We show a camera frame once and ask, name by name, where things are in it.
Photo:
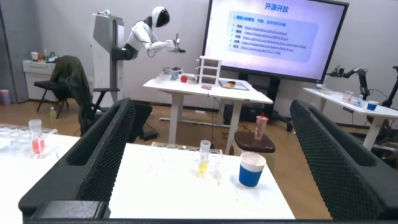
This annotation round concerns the black tabletop robot arm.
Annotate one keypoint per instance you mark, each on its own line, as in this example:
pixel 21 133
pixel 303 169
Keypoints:
pixel 362 77

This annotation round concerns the pink purple cup stack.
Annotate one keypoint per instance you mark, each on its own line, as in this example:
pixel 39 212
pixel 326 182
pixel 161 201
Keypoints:
pixel 4 98

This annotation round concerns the yellow pigment test tube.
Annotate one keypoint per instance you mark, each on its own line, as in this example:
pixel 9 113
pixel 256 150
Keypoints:
pixel 203 166

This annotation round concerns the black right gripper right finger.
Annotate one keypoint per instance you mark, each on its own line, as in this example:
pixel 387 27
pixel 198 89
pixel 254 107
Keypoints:
pixel 342 168

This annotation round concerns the white drawer cabinet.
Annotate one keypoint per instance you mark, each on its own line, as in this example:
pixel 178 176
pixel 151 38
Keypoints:
pixel 35 74

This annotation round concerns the red pigment test tube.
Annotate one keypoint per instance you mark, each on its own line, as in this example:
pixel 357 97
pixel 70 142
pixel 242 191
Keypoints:
pixel 37 144

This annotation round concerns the long white table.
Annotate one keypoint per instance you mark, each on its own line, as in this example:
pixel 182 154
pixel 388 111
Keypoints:
pixel 335 98

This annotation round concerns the tall grey cabinet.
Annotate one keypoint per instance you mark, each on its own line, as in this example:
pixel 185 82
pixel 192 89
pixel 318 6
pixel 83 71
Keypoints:
pixel 9 46

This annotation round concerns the large wall display screen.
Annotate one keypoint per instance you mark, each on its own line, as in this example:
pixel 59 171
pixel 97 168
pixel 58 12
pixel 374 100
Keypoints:
pixel 273 37

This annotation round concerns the brown seat stool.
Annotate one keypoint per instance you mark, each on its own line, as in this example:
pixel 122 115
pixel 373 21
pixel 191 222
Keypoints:
pixel 252 144

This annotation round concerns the pink drink cup with straw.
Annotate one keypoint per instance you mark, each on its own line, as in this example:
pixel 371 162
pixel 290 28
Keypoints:
pixel 260 127

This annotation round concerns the small bluish glass cup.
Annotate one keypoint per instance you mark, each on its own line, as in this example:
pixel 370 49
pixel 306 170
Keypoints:
pixel 174 76

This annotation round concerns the white drawer organizer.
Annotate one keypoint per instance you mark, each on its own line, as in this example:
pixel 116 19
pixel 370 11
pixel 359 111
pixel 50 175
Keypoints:
pixel 210 71

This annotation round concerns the dark green jacket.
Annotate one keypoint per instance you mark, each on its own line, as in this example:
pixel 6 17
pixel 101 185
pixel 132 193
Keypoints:
pixel 68 68

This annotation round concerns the white robot stand column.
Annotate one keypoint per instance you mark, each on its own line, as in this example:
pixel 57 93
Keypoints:
pixel 102 40

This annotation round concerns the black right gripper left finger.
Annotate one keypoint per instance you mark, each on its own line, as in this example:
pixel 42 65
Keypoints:
pixel 90 168

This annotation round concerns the black display stand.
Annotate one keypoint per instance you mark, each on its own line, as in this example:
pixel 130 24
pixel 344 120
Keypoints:
pixel 273 90

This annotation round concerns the small blue cup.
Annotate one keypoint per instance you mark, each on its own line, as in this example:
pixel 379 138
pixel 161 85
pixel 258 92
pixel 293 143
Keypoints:
pixel 372 106

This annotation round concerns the brown bread roll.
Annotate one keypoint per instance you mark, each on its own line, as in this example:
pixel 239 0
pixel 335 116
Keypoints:
pixel 230 84

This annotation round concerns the black four-leg chair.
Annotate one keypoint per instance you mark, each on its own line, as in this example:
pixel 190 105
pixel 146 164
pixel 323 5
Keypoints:
pixel 49 84

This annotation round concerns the grey tray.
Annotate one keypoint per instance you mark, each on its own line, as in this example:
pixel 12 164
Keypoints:
pixel 241 87

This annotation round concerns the green drink bottle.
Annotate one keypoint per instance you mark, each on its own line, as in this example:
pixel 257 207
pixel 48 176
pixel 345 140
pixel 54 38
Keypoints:
pixel 53 114

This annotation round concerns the black plain-back chair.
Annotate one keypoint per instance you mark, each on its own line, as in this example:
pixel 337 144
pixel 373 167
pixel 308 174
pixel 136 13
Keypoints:
pixel 141 118

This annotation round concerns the blue paper cup white rim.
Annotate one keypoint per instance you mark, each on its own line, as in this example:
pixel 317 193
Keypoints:
pixel 250 175

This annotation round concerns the red apple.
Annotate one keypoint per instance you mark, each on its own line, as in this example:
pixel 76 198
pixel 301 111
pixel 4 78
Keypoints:
pixel 184 78

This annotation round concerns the clear acrylic test tube rack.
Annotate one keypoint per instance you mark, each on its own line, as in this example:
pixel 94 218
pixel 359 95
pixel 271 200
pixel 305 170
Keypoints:
pixel 12 140
pixel 186 147

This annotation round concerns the small pink object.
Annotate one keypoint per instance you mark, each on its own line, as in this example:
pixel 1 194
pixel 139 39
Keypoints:
pixel 206 86

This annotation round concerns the white humanoid robot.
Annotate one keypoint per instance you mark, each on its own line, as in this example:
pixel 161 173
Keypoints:
pixel 141 34

